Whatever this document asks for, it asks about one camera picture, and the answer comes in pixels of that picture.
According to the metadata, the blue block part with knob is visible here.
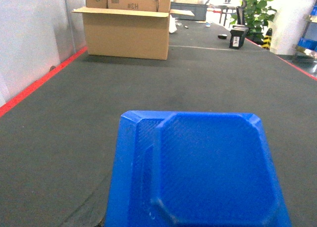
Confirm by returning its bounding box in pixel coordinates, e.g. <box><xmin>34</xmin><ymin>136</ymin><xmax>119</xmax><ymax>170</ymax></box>
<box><xmin>105</xmin><ymin>111</ymin><xmax>291</xmax><ymax>227</ymax></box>

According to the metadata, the large cardboard box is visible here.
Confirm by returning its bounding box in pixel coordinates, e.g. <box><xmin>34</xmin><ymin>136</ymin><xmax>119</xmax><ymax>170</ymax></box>
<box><xmin>73</xmin><ymin>0</ymin><xmax>194</xmax><ymax>60</ymax></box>

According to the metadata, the black boxes stack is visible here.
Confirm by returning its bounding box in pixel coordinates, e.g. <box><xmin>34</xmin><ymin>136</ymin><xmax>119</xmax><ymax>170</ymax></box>
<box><xmin>229</xmin><ymin>25</ymin><xmax>249</xmax><ymax>49</ymax></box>

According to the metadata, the small cardboard box H3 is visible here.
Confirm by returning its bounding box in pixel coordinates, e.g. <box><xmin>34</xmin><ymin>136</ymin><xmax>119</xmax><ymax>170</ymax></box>
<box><xmin>107</xmin><ymin>0</ymin><xmax>159</xmax><ymax>12</ymax></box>

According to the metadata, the yellow black striped bollard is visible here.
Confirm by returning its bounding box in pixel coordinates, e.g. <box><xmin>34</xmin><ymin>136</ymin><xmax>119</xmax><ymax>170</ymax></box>
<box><xmin>262</xmin><ymin>28</ymin><xmax>272</xmax><ymax>50</ymax></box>

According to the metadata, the green potted plant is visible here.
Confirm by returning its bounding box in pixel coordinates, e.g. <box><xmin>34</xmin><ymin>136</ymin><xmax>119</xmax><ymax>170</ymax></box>
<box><xmin>241</xmin><ymin>0</ymin><xmax>277</xmax><ymax>45</ymax></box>

